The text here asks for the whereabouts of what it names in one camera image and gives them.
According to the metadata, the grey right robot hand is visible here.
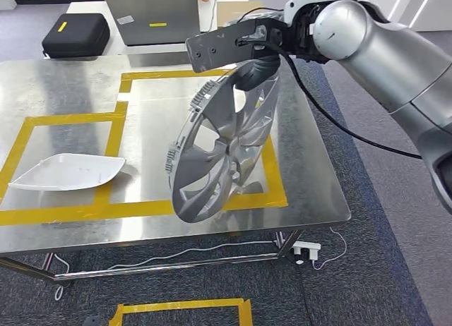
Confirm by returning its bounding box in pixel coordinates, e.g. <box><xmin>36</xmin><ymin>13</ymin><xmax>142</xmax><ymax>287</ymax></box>
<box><xmin>233</xmin><ymin>54</ymin><xmax>281</xmax><ymax>92</ymax></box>

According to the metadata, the grey plastic wheel hubcap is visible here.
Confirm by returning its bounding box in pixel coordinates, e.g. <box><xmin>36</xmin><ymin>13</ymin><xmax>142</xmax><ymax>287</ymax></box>
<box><xmin>163</xmin><ymin>64</ymin><xmax>281</xmax><ymax>224</ymax></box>

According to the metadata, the stainless steel workbench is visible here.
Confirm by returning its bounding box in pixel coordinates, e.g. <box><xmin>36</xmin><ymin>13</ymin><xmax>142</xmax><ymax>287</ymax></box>
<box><xmin>0</xmin><ymin>47</ymin><xmax>351</xmax><ymax>289</ymax></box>

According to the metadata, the white plastic shell part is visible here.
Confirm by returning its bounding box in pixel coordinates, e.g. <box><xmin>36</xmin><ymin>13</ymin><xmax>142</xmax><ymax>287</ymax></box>
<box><xmin>8</xmin><ymin>152</ymin><xmax>127</xmax><ymax>192</ymax></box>

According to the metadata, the brown cardboard box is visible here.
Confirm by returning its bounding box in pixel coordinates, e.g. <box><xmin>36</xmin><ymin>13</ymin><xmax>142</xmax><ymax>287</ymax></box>
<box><xmin>216</xmin><ymin>0</ymin><xmax>264</xmax><ymax>29</ymax></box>

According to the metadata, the grey laptop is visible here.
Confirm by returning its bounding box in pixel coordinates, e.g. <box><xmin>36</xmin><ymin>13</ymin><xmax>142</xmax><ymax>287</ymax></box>
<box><xmin>104</xmin><ymin>0</ymin><xmax>202</xmax><ymax>48</ymax></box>

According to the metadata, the white power strip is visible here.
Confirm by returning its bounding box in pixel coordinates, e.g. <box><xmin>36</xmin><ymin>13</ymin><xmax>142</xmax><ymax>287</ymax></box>
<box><xmin>292</xmin><ymin>240</ymin><xmax>323</xmax><ymax>262</ymax></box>

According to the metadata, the large yellow tape square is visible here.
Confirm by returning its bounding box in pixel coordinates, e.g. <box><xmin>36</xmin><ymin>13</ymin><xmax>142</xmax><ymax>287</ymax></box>
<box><xmin>93</xmin><ymin>68</ymin><xmax>289</xmax><ymax>219</ymax></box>

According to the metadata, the dark blue floor mat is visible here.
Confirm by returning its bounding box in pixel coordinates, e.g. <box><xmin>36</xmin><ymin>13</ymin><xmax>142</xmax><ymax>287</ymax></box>
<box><xmin>293</xmin><ymin>57</ymin><xmax>433</xmax><ymax>326</ymax></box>

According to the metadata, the white stepped platform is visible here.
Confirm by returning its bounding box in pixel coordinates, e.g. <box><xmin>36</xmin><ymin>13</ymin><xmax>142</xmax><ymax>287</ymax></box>
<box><xmin>361</xmin><ymin>0</ymin><xmax>452</xmax><ymax>34</ymax></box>

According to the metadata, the black zip case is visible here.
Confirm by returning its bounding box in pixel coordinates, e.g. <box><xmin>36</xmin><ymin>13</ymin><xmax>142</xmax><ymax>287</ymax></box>
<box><xmin>42</xmin><ymin>12</ymin><xmax>111</xmax><ymax>60</ymax></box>

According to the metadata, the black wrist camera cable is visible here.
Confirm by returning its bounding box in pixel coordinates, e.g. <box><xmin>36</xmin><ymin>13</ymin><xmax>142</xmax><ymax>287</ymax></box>
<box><xmin>236</xmin><ymin>6</ymin><xmax>424</xmax><ymax>161</ymax></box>

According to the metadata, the white floor cable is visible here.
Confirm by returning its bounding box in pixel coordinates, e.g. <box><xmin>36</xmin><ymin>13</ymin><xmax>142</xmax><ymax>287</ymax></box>
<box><xmin>53</xmin><ymin>239</ymin><xmax>276</xmax><ymax>302</ymax></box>

